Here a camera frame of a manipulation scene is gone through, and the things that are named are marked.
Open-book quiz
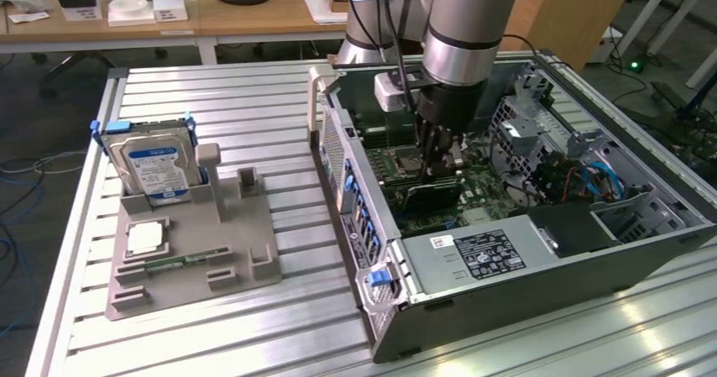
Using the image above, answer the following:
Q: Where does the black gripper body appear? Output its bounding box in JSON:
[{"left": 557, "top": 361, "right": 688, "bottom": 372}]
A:
[{"left": 415, "top": 81, "right": 484, "bottom": 131}]

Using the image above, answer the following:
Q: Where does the black graphics card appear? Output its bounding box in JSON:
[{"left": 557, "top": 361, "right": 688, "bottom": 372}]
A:
[{"left": 403, "top": 182, "right": 465, "bottom": 211}]

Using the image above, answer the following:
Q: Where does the CPU socket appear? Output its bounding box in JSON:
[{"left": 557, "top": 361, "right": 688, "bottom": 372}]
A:
[{"left": 392, "top": 145, "right": 425, "bottom": 175}]

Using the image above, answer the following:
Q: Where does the green motherboard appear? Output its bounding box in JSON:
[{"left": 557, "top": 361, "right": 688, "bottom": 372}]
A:
[{"left": 358, "top": 120, "right": 540, "bottom": 238}]

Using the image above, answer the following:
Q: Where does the silver disk bay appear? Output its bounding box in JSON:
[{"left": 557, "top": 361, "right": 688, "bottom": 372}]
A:
[{"left": 485, "top": 95, "right": 571, "bottom": 164}]

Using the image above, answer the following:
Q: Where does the grey power supply unit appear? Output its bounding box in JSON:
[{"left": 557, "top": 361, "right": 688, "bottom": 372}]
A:
[{"left": 401, "top": 215, "right": 561, "bottom": 297}]

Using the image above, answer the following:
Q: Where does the black plastic shroud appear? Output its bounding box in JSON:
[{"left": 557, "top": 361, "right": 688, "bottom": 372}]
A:
[{"left": 528, "top": 203, "right": 623, "bottom": 255}]

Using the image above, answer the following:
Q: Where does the wooden cabinet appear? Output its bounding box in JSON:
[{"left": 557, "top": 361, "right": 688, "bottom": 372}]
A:
[{"left": 499, "top": 0, "right": 644, "bottom": 72}]

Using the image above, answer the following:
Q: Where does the white paper stack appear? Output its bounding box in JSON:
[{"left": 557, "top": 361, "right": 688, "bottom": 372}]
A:
[{"left": 304, "top": 0, "right": 352, "bottom": 26}]

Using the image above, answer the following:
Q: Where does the open grey PC case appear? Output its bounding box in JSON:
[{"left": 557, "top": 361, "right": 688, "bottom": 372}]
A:
[{"left": 308, "top": 48, "right": 717, "bottom": 364}]

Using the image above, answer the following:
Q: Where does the wooden desk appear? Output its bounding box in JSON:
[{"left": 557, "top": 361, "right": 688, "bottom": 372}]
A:
[{"left": 0, "top": 0, "right": 352, "bottom": 55}]

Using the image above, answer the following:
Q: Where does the grey parts rack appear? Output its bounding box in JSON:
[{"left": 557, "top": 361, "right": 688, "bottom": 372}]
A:
[{"left": 105, "top": 141, "right": 282, "bottom": 322}]

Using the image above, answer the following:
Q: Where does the hard disk with blue carrier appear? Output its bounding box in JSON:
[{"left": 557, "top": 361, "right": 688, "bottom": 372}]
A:
[{"left": 89, "top": 111, "right": 213, "bottom": 208}]

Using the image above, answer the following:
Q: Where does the green RAM stick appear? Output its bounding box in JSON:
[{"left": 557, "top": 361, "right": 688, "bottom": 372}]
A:
[{"left": 143, "top": 249, "right": 234, "bottom": 275}]

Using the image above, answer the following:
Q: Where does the silver CPU chip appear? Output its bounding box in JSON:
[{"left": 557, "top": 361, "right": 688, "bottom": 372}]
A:
[{"left": 125, "top": 222, "right": 170, "bottom": 255}]

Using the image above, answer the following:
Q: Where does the white labelled box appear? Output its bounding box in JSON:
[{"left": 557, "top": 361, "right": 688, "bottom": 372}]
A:
[{"left": 151, "top": 0, "right": 190, "bottom": 24}]

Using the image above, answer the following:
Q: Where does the white flat box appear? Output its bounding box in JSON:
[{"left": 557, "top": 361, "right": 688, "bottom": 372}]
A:
[{"left": 107, "top": 7, "right": 158, "bottom": 28}]

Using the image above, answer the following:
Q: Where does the black topped white box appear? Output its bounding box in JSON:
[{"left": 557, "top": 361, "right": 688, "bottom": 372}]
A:
[{"left": 58, "top": 0, "right": 105, "bottom": 23}]

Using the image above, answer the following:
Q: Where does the white paper slip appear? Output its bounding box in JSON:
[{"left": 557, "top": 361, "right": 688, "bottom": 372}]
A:
[{"left": 7, "top": 11, "right": 53, "bottom": 24}]

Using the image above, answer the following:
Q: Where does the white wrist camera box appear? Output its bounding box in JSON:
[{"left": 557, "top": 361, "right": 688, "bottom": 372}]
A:
[{"left": 373, "top": 71, "right": 421, "bottom": 112}]

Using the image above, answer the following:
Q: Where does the black cable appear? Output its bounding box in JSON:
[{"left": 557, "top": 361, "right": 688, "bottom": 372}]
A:
[{"left": 501, "top": 34, "right": 555, "bottom": 65}]

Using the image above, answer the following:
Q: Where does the blue wire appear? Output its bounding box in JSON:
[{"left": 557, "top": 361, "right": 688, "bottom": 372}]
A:
[{"left": 581, "top": 160, "right": 627, "bottom": 204}]

